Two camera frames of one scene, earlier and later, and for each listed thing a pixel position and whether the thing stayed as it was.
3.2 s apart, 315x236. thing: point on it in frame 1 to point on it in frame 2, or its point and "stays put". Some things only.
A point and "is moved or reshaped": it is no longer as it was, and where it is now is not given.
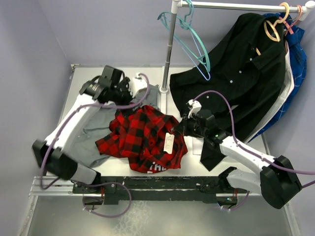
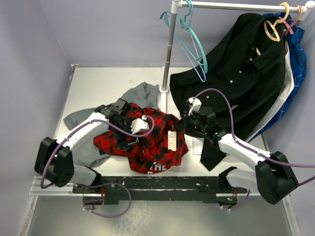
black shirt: [238, 86] stays put
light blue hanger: [189, 58] is moved or reshaped
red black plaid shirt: [152, 141] stays put
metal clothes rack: [304, 6] stays put
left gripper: [125, 86] to [123, 143]
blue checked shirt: [295, 37] stays put
